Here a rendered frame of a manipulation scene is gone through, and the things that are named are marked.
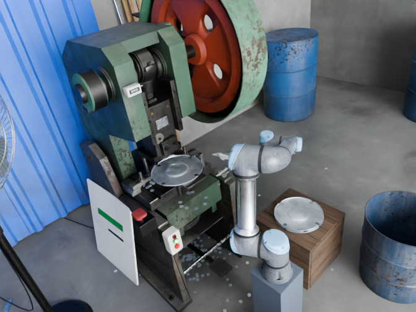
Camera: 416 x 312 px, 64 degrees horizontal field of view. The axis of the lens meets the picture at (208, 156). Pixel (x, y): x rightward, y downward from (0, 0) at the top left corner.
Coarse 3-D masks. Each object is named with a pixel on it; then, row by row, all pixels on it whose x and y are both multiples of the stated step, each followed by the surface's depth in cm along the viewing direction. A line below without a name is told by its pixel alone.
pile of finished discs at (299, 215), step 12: (288, 204) 210; (300, 204) 209; (312, 204) 207; (276, 216) 203; (288, 216) 201; (300, 216) 199; (312, 216) 199; (288, 228) 193; (300, 228) 192; (312, 228) 191
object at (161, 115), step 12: (156, 96) 176; (156, 108) 167; (168, 108) 173; (156, 120) 170; (168, 120) 175; (156, 132) 172; (168, 132) 178; (144, 144) 183; (156, 144) 175; (168, 144) 177; (156, 156) 179
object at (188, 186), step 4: (200, 176) 177; (204, 176) 177; (196, 180) 175; (200, 180) 175; (184, 184) 173; (188, 184) 173; (192, 184) 172; (176, 188) 185; (180, 188) 184; (184, 188) 187; (188, 188) 171; (192, 188) 191; (180, 192) 185; (184, 192) 188
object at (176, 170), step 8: (168, 160) 194; (176, 160) 193; (184, 160) 192; (192, 160) 191; (200, 160) 189; (152, 168) 188; (160, 168) 188; (168, 168) 186; (176, 168) 185; (184, 168) 184; (192, 168) 184; (200, 168) 183; (152, 176) 183; (160, 176) 182; (168, 176) 181; (176, 176) 180; (184, 176) 179; (192, 176) 178; (160, 184) 176; (168, 184) 175; (176, 184) 174
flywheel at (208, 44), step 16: (160, 0) 181; (176, 0) 176; (192, 0) 168; (208, 0) 155; (160, 16) 189; (176, 16) 182; (192, 16) 173; (224, 16) 152; (192, 32) 179; (208, 32) 173; (224, 32) 162; (208, 48) 176; (224, 48) 167; (192, 64) 192; (208, 64) 182; (224, 64) 172; (240, 64) 159; (192, 80) 199; (208, 80) 188; (224, 80) 178; (240, 80) 165; (208, 96) 194; (224, 96) 178; (208, 112) 196
